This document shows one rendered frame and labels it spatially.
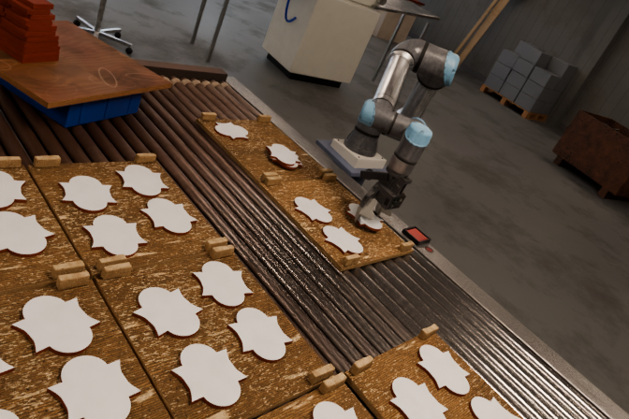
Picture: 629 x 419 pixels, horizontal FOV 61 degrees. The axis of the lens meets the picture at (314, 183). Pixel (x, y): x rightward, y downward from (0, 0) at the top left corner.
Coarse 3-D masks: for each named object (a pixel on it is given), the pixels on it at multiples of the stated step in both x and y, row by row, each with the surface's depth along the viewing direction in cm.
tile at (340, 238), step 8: (328, 232) 158; (336, 232) 160; (344, 232) 162; (328, 240) 154; (336, 240) 155; (344, 240) 157; (352, 240) 159; (344, 248) 154; (352, 248) 155; (360, 248) 157
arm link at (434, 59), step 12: (432, 48) 188; (420, 60) 187; (432, 60) 187; (444, 60) 186; (456, 60) 187; (420, 72) 191; (432, 72) 188; (444, 72) 187; (420, 84) 197; (432, 84) 193; (444, 84) 191; (420, 96) 203; (432, 96) 204; (408, 108) 212; (420, 108) 209
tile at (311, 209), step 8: (296, 200) 167; (304, 200) 169; (312, 200) 171; (296, 208) 163; (304, 208) 165; (312, 208) 166; (320, 208) 169; (312, 216) 162; (320, 216) 164; (328, 216) 166
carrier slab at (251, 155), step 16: (208, 128) 188; (256, 128) 205; (272, 128) 211; (224, 144) 182; (240, 144) 187; (256, 144) 193; (288, 144) 204; (240, 160) 177; (256, 160) 182; (304, 160) 197; (256, 176) 172; (288, 176) 181; (304, 176) 186
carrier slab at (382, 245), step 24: (264, 192) 168; (288, 192) 171; (312, 192) 178; (336, 192) 185; (288, 216) 160; (336, 216) 170; (312, 240) 154; (360, 240) 163; (384, 240) 169; (336, 264) 148; (360, 264) 152
